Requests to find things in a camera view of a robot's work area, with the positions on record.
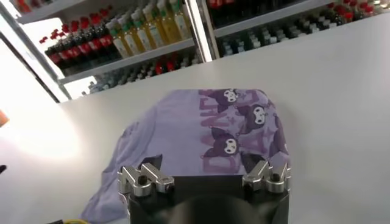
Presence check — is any grey metal shelf rack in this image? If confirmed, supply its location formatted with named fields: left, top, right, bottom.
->
left=185, top=0, right=390, bottom=60
left=9, top=0, right=214, bottom=86

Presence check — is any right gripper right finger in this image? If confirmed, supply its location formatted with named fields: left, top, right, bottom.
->
left=240, top=152, right=292, bottom=194

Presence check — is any purple printed t-shirt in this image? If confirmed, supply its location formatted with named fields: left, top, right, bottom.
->
left=79, top=88, right=292, bottom=224

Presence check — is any cola bottle red cap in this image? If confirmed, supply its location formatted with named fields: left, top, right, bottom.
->
left=87, top=21, right=112, bottom=65
left=76, top=24, right=103, bottom=68
left=66, top=27, right=92, bottom=71
left=96, top=16, right=122, bottom=61
left=44, top=36, right=74, bottom=77
left=57, top=30, right=83, bottom=74

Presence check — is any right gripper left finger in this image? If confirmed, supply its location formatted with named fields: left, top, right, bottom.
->
left=117, top=154, right=176, bottom=197

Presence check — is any black slanted pole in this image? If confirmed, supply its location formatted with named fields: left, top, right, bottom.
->
left=0, top=30, right=61, bottom=104

